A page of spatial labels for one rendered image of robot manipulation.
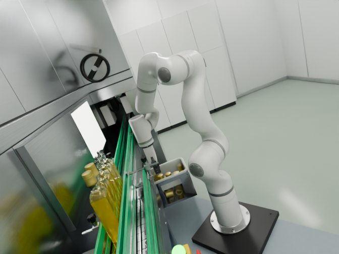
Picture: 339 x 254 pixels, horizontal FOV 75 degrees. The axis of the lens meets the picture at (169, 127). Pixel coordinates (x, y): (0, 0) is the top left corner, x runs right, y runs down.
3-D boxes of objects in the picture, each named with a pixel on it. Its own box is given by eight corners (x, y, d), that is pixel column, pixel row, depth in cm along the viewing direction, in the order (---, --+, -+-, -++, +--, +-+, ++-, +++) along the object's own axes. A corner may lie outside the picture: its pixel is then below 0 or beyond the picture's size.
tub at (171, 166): (151, 181, 134) (146, 169, 131) (186, 168, 135) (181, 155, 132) (154, 198, 117) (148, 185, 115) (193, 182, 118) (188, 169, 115)
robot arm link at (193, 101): (196, 171, 98) (213, 152, 109) (221, 174, 90) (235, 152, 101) (158, 60, 83) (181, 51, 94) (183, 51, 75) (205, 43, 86)
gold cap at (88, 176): (88, 188, 72) (82, 177, 71) (86, 184, 75) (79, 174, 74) (98, 182, 74) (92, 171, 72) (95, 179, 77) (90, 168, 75)
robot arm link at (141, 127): (145, 134, 124) (134, 143, 118) (136, 113, 120) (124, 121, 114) (156, 134, 119) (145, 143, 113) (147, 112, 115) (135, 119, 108)
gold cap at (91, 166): (100, 171, 81) (95, 161, 80) (96, 177, 78) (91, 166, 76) (92, 173, 82) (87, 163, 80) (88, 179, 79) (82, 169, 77)
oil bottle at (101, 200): (114, 232, 84) (89, 187, 78) (128, 227, 85) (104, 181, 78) (112, 244, 79) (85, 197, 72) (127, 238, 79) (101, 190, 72)
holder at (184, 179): (148, 195, 136) (138, 175, 131) (189, 179, 137) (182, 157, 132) (150, 213, 120) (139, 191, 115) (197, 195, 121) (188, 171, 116)
